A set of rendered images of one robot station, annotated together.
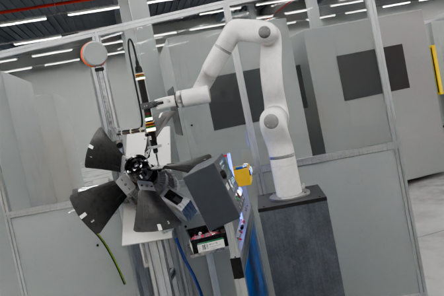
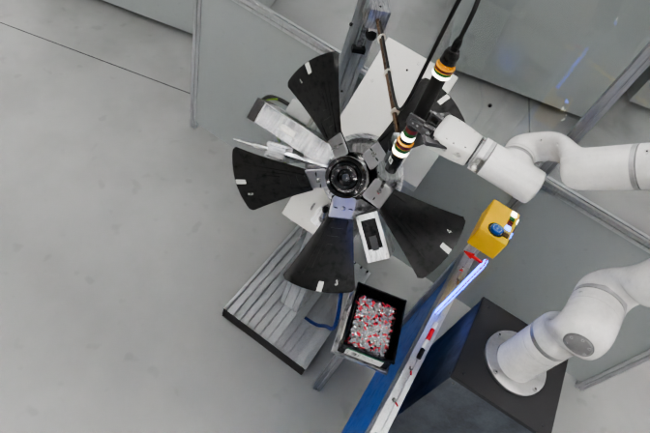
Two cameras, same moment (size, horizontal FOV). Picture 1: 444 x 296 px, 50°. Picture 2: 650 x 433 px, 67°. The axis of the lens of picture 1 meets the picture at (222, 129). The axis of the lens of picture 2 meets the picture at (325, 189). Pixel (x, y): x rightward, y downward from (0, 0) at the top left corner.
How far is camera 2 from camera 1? 163 cm
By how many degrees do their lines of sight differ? 47
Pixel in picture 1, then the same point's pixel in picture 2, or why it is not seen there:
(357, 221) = not seen: hidden behind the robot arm
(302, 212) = (503, 419)
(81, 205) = (244, 169)
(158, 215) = (330, 267)
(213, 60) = (596, 179)
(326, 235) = not seen: outside the picture
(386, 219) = (626, 331)
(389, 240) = not seen: hidden behind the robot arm
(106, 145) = (327, 93)
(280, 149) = (554, 351)
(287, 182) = (522, 371)
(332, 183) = (609, 263)
